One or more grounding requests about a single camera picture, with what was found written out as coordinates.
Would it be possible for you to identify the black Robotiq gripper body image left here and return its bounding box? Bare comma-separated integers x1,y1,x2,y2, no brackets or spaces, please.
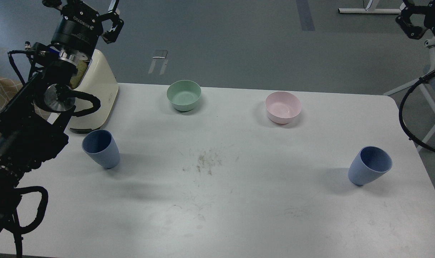
51,0,103,53

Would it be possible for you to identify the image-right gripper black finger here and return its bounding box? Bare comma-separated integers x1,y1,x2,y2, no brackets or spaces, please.
395,0,431,40

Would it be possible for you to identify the dark blue plastic cup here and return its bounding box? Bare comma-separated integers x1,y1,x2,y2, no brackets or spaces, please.
82,129,121,169

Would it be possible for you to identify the light blue plastic cup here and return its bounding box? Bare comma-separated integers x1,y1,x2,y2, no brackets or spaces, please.
348,146,393,186

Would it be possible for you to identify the toast slice right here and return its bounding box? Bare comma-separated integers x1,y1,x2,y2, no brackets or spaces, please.
69,60,89,90

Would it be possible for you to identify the cream white toaster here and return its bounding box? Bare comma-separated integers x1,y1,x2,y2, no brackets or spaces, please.
68,49,119,134

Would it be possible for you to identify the white desk foot bar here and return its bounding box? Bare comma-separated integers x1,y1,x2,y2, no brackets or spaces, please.
337,0,406,15

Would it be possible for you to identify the green plastic bowl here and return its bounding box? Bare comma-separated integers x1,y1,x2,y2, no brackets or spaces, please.
166,80,202,112

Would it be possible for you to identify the pink plastic bowl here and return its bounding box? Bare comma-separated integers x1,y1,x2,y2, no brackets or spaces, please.
264,91,302,125

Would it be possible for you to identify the white metal stand frame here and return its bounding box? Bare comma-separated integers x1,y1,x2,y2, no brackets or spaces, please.
383,38,435,152

